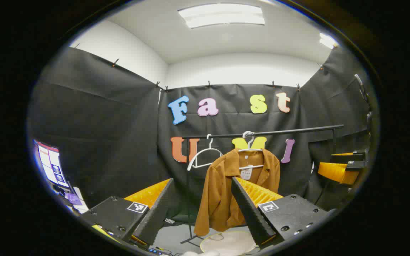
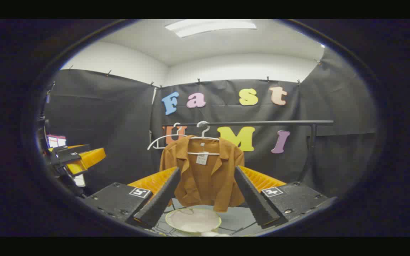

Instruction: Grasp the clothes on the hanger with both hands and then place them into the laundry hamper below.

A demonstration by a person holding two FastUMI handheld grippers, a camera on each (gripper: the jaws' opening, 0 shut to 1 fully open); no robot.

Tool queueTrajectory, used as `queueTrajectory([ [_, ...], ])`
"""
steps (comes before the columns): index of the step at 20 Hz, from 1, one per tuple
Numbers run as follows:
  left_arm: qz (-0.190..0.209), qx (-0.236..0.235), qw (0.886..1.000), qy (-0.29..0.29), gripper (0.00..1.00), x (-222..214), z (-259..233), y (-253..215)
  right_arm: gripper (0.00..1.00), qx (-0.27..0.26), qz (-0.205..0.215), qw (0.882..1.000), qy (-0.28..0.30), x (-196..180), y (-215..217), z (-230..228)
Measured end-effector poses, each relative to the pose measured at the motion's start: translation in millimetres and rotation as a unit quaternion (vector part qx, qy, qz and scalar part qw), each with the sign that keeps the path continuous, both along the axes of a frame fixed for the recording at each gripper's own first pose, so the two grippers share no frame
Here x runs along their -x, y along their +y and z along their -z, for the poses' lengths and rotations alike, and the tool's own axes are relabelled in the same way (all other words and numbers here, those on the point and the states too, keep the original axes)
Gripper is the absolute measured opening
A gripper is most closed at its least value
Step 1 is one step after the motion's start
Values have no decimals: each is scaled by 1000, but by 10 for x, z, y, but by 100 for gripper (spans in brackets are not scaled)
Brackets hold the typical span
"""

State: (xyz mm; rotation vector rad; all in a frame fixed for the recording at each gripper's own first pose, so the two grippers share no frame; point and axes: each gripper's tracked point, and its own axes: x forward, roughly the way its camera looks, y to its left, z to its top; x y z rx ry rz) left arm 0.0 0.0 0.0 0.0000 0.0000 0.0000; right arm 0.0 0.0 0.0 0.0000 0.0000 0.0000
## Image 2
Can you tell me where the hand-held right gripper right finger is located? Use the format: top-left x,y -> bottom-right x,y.
234,165 -> 338,228

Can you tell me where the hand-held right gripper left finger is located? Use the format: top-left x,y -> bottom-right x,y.
80,166 -> 182,230

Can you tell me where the white laundry hamper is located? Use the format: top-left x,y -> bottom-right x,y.
165,207 -> 223,236

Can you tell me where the brown shirt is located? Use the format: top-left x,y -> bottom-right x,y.
159,135 -> 245,213

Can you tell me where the white plastic hanger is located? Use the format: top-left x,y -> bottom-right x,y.
147,123 -> 191,151

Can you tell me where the black clothes rack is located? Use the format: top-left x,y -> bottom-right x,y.
162,120 -> 334,183

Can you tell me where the white hanger with taped hook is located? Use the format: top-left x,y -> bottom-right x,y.
187,121 -> 222,156

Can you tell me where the black backdrop cloth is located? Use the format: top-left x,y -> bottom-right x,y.
44,47 -> 378,199

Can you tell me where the ceiling light panel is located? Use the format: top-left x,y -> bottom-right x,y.
164,19 -> 257,38

